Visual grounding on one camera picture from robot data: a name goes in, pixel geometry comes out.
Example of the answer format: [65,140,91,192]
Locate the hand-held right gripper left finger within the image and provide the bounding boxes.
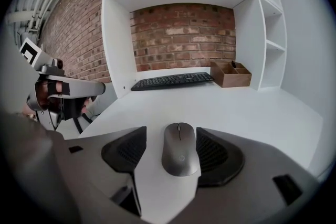
[65,126,147,216]

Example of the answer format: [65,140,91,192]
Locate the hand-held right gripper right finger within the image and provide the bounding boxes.
[183,127,320,224]

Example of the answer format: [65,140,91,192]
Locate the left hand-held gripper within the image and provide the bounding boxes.
[19,37,107,131]

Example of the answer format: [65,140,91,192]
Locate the grey computer mouse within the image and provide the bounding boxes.
[161,122,200,177]

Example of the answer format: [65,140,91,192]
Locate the person's left hand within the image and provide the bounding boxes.
[35,81,90,115]

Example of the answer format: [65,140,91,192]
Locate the grey-green office chair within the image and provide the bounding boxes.
[64,86,119,140]

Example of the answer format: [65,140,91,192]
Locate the white desk with hutch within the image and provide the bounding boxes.
[78,0,324,218]

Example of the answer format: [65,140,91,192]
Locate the brown wooden desk organizer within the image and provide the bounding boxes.
[209,60,253,88]

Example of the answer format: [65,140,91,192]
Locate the black keyboard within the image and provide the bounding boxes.
[130,72,215,92]

